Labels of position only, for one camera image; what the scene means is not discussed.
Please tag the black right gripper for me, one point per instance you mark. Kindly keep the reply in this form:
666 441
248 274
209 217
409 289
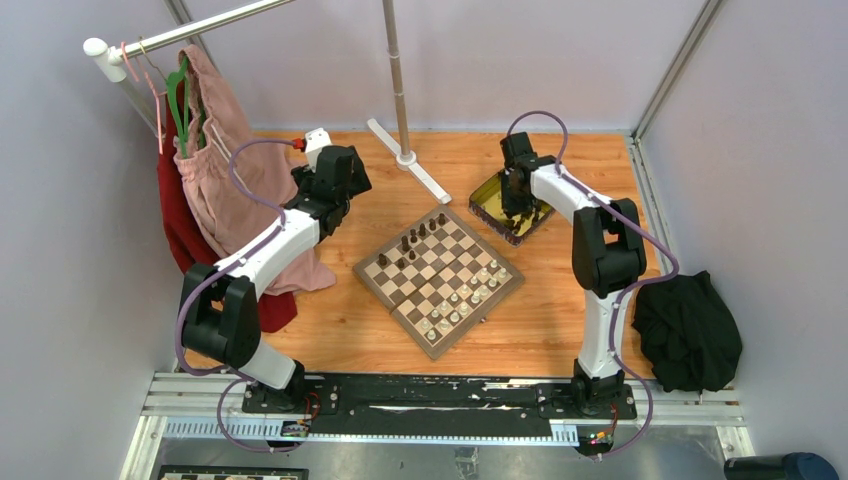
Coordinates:
512 206

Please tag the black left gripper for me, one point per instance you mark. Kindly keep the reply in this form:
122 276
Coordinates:
358 183

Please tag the wooden chess board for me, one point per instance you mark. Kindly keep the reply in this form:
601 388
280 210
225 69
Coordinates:
454 283

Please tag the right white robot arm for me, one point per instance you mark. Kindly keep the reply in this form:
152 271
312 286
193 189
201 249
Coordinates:
607 257

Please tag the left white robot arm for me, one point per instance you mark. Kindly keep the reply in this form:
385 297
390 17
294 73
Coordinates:
219 316

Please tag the yellow metal tin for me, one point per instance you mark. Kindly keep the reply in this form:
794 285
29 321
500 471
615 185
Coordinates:
486 203

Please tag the pink hanging garment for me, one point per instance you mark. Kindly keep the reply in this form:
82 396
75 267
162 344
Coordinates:
223 181

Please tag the red hanging garment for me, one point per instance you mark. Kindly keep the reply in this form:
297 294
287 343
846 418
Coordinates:
187 244

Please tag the green clothes hanger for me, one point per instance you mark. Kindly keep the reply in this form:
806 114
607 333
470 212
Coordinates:
185 104

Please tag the black crumpled cloth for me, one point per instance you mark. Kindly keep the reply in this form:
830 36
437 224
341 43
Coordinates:
688 334

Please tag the white clothes rack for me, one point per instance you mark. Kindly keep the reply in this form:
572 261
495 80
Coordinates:
114 63

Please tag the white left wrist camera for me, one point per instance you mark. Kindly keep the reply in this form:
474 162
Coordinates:
315 141

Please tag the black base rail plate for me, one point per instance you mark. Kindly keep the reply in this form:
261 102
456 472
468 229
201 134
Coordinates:
438 406

